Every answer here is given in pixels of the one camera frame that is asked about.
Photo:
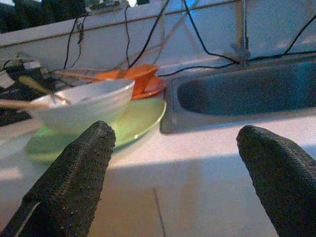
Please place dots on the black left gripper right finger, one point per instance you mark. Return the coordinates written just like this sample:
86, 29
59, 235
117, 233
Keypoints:
284, 177

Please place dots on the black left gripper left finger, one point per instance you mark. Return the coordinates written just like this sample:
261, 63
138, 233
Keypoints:
69, 177

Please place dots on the white ribbed ceramic bowl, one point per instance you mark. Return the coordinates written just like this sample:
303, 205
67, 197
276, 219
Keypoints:
86, 111

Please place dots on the light green plate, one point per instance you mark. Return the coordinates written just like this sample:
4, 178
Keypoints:
140, 121

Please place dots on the stainless steel sink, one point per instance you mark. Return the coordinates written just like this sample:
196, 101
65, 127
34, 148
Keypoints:
247, 93

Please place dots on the wooden chopstick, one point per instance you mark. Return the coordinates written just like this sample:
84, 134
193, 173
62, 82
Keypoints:
81, 77

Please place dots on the orange bowl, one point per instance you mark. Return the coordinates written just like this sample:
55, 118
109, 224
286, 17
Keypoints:
143, 79

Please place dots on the orange plate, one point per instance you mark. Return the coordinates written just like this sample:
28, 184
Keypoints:
155, 89

